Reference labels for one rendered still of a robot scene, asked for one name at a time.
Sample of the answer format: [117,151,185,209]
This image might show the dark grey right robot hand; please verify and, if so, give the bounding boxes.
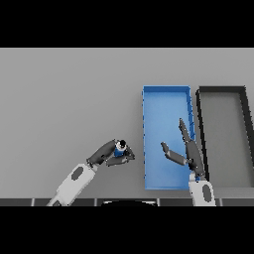
[160,117,206,180]

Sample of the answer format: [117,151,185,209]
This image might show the dark grey bin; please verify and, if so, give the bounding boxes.
[195,85,254,189]

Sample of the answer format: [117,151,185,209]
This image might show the blue bin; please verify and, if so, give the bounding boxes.
[142,84,197,191]

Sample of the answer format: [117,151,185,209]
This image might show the blue pipe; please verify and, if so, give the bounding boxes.
[113,139,129,158]

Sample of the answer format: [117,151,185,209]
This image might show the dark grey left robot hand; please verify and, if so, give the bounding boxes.
[86,139,136,168]

